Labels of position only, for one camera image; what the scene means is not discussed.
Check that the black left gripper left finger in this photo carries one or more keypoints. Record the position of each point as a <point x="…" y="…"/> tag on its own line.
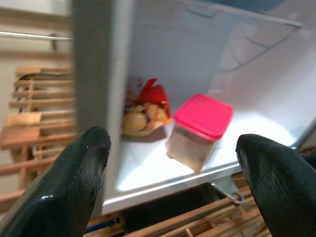
<point x="61" y="185"/>

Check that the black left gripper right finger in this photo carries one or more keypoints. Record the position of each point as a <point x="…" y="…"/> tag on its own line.
<point x="284" y="185"/>

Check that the clear container with pink lid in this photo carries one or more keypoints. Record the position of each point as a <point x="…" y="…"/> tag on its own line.
<point x="202" y="116"/>

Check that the plastic food bag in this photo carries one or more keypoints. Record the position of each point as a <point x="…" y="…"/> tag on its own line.
<point x="148" y="116"/>

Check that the grey mini fridge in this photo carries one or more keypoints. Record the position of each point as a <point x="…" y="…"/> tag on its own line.
<point x="172" y="49"/>

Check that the wooden slatted rack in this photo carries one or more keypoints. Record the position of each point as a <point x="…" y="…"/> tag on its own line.
<point x="22" y="119"/>

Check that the beige kitchen cabinet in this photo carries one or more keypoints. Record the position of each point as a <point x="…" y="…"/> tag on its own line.
<point x="24" y="54"/>

